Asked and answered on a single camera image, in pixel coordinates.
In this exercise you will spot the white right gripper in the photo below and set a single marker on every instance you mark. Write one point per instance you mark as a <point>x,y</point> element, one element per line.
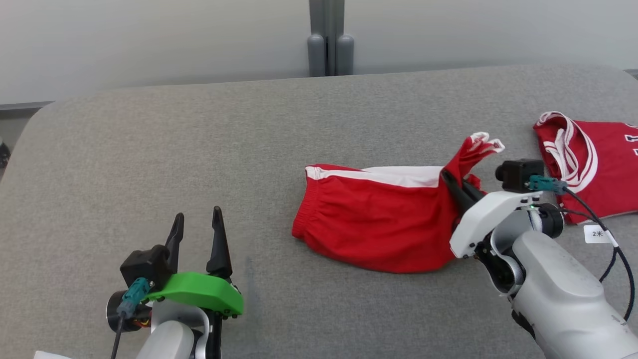
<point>481,217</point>

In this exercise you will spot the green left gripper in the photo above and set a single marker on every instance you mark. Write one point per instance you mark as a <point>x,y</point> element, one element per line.
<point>199,294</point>

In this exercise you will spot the red shorts white side stripe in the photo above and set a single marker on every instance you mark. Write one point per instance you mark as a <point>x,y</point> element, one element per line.
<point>379,219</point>

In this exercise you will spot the red Bulls jersey white sleeves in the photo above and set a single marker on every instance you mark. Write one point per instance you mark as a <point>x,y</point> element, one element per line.
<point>608,164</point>

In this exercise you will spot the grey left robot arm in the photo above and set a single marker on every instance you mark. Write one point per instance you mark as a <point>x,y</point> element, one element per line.
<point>169,341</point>

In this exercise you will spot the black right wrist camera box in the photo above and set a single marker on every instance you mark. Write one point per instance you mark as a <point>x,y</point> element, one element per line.
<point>518,174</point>

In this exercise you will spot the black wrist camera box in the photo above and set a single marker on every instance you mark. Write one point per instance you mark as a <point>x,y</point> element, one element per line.
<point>144,267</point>
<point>518,174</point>

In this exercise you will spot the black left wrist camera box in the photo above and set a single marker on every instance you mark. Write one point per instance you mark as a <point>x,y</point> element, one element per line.
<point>144,267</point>

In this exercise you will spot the grey double partition post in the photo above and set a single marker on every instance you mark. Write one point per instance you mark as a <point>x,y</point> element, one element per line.
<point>330,40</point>

